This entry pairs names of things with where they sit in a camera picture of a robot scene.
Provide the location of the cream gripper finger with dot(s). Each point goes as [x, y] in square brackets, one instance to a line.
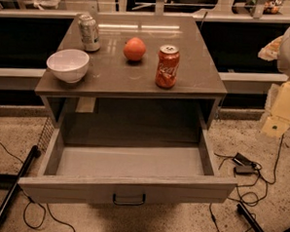
[276, 119]

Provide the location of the red coke can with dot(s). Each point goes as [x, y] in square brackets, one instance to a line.
[168, 66]

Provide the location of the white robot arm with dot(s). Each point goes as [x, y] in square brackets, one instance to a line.
[278, 49]

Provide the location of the open grey top drawer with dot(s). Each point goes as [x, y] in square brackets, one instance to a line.
[93, 156]

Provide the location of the silver soda can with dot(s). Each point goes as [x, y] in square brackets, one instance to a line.
[89, 33]

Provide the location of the black power adapter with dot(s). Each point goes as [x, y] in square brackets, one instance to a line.
[243, 165]

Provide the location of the orange fruit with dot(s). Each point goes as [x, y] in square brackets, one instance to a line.
[134, 49]

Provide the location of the grey cabinet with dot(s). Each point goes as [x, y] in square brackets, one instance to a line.
[111, 74]

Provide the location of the white bowl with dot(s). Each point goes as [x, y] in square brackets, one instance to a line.
[70, 66]

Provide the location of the black bar left floor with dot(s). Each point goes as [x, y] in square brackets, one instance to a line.
[13, 191]

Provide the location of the black drawer handle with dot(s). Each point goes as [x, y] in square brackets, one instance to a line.
[129, 200]

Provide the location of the wire mesh panel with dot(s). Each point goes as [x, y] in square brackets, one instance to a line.
[45, 135]

